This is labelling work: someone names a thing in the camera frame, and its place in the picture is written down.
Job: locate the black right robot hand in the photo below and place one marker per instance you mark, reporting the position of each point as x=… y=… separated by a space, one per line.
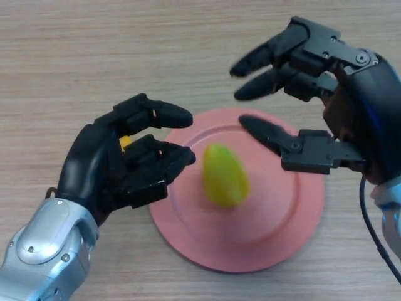
x=366 y=109

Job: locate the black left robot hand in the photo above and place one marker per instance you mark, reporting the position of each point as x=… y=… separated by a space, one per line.
x=94 y=169

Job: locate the yellow starfruit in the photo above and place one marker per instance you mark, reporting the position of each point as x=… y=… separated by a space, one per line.
x=224 y=178

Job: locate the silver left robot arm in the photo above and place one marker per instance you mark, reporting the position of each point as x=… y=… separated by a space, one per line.
x=40 y=251

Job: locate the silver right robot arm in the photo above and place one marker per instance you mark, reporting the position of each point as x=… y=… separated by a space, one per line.
x=388 y=213

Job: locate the pink round plate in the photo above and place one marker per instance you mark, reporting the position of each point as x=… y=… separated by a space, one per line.
x=250 y=225

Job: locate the orange-yellow pear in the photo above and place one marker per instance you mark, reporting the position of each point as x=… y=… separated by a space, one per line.
x=124 y=142

